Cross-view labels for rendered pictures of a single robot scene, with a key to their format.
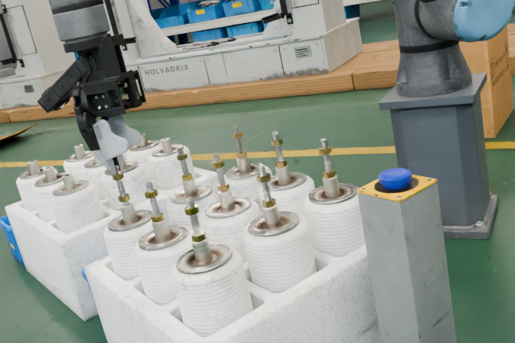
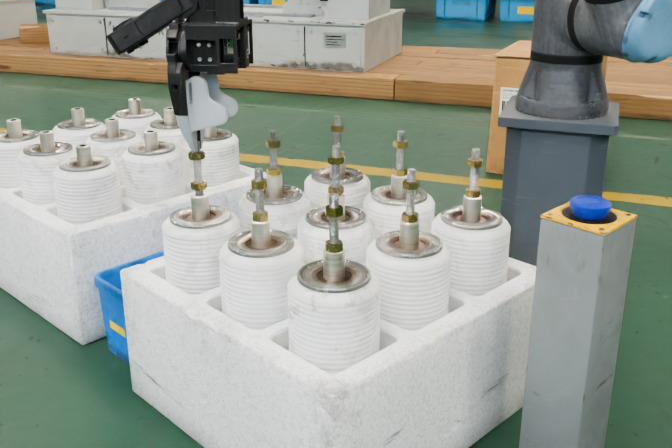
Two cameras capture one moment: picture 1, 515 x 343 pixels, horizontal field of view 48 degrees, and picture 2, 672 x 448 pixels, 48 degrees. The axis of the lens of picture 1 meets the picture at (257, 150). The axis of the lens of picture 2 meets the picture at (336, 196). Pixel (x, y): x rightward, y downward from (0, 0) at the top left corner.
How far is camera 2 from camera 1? 0.23 m
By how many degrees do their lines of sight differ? 11
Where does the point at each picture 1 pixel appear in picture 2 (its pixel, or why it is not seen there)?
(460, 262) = not seen: hidden behind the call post
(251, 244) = (385, 266)
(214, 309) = (345, 340)
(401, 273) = (580, 321)
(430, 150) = (548, 185)
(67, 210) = (81, 192)
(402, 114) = (524, 136)
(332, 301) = (468, 347)
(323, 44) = (363, 34)
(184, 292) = (311, 315)
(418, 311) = (589, 369)
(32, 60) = not seen: outside the picture
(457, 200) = not seen: hidden behind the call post
